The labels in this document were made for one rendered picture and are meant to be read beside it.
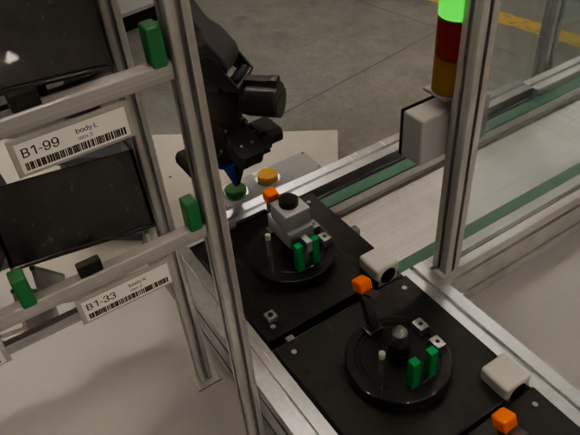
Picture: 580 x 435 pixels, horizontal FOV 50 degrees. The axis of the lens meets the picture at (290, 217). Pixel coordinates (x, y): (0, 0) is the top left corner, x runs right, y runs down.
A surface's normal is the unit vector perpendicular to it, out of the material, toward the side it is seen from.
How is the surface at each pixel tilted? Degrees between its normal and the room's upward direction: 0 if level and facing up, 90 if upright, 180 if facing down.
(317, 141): 0
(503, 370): 0
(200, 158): 90
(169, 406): 0
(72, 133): 90
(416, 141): 90
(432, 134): 90
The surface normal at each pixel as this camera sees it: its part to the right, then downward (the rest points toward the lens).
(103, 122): 0.55, 0.52
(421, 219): -0.07, -0.75
